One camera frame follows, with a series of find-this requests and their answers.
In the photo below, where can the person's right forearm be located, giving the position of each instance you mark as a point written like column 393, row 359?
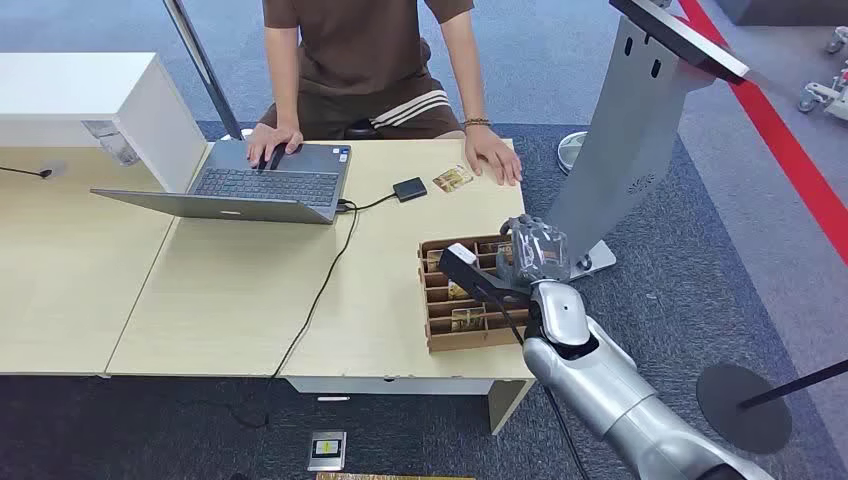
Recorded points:
column 283, row 86

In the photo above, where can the person's left forearm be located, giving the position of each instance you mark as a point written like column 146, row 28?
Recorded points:
column 464, row 73

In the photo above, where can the person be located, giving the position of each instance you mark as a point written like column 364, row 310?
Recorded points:
column 358, row 46

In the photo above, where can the printed card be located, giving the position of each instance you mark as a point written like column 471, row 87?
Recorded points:
column 493, row 248
column 468, row 319
column 457, row 291
column 453, row 179
column 434, row 260

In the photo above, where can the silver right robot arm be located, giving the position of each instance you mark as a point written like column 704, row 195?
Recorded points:
column 596, row 384

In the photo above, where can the grey laptop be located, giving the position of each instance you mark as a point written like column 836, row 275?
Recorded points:
column 265, row 185

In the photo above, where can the white strip under desk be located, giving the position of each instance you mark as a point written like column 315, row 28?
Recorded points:
column 332, row 399

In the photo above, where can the grey kiosk stand with screen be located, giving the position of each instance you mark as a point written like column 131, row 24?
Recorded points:
column 623, row 152

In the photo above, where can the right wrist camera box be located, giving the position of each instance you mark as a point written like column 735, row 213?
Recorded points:
column 472, row 273

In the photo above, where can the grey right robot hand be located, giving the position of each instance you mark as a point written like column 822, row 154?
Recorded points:
column 538, row 255

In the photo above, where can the black card reader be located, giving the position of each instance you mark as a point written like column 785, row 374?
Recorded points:
column 410, row 189

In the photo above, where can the person's left hand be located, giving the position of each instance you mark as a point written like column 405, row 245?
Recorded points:
column 491, row 154

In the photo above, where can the white cabinet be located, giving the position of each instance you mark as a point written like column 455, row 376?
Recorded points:
column 79, row 93

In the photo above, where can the metal desk clamp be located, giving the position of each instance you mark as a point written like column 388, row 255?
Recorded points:
column 116, row 142

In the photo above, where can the cardboard card organizer box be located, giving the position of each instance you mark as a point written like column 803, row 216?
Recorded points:
column 464, row 339

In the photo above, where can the person's right hand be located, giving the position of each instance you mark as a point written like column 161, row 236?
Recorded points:
column 272, row 139

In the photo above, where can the black stool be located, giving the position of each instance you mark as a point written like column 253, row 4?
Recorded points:
column 361, row 130

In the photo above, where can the white desk frame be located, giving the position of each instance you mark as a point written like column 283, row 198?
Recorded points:
column 397, row 385

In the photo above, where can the black stanchion with round base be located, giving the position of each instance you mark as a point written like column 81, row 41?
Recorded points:
column 742, row 411

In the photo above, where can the white round floor base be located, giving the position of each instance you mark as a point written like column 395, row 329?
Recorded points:
column 571, row 154

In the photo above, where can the grey caster wheel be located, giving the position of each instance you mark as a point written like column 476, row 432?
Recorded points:
column 836, row 42

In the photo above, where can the grey wheeled cart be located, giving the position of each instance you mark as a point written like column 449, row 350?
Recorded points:
column 828, row 93

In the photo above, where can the dark grey platform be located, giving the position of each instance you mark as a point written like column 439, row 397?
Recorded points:
column 782, row 12

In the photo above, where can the small white floor device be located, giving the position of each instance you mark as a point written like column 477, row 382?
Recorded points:
column 326, row 450

